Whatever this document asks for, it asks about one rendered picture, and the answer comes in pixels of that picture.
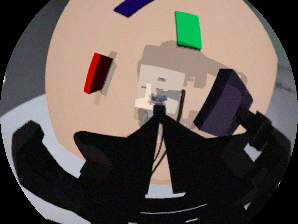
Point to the green flat rectangular block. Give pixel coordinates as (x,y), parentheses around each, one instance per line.
(188,30)

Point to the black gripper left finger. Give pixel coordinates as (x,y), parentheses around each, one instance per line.
(136,151)

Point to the white power cube with black cable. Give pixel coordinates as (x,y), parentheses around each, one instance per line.
(161,81)

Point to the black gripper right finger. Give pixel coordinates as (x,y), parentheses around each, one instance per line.
(188,153)

